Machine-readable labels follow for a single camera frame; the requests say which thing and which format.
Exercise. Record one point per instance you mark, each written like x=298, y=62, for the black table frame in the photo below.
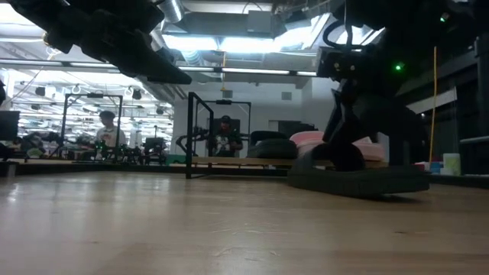
x=95, y=168

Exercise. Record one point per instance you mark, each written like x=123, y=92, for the long ceiling light strip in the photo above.
x=248, y=71

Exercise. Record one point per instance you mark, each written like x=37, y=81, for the round silver ventilation duct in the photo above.
x=170, y=9

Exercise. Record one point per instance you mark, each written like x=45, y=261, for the black foam slide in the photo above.
x=273, y=147
x=344, y=183

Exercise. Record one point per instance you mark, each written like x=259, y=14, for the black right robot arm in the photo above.
x=420, y=23

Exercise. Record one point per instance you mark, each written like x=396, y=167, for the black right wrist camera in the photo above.
x=344, y=63

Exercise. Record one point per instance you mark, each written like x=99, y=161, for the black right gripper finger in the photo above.
x=401, y=133
x=342, y=126

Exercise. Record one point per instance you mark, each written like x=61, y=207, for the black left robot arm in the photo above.
x=34, y=15

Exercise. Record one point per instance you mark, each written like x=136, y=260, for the person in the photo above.
x=225, y=141
x=109, y=131

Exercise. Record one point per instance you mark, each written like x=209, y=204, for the black background monitor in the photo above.
x=9, y=126

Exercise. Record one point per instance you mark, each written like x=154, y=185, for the white plastic cup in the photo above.
x=452, y=164

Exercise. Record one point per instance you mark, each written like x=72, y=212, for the small blue container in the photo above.
x=434, y=167

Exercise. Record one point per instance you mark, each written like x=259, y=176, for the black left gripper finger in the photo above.
x=167, y=54
x=153, y=65

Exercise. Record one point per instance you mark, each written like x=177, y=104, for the dark background cabinet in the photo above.
x=294, y=126

